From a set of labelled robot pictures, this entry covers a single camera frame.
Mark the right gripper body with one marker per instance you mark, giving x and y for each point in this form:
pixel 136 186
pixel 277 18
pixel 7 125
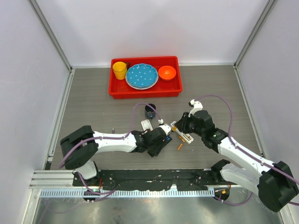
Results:
pixel 191 126

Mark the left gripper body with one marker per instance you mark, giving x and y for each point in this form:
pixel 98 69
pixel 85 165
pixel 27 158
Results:
pixel 154 149

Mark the slim white remote control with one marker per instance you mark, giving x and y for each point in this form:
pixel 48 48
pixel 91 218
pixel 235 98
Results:
pixel 187 137

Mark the black remote control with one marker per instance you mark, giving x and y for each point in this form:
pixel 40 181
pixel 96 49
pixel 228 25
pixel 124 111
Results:
pixel 167 140

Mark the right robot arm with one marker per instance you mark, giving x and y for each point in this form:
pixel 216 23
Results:
pixel 272 182

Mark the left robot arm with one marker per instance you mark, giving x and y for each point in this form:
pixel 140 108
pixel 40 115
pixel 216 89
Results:
pixel 79 147

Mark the dark blue round cup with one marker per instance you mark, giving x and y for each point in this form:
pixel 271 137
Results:
pixel 150 111

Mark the orange bowl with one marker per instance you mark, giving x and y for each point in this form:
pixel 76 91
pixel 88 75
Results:
pixel 167 73

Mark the red plastic tray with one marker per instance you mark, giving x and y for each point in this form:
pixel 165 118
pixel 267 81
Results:
pixel 119 89

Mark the blue polka dot plate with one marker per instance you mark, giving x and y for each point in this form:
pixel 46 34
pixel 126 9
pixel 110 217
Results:
pixel 142 76

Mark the yellow ribbed cup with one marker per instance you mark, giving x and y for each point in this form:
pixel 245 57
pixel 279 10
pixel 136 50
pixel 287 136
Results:
pixel 120 69

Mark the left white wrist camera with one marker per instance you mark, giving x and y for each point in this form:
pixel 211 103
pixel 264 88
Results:
pixel 166 128

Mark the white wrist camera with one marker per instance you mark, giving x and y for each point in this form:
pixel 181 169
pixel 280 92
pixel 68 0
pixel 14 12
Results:
pixel 166 128
pixel 196 106

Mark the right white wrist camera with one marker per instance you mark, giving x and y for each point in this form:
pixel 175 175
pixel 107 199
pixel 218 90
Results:
pixel 196 106

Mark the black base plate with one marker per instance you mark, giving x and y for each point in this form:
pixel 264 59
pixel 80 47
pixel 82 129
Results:
pixel 156 179

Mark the slotted cable duct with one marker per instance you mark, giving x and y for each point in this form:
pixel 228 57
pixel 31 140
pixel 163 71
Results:
pixel 173 192

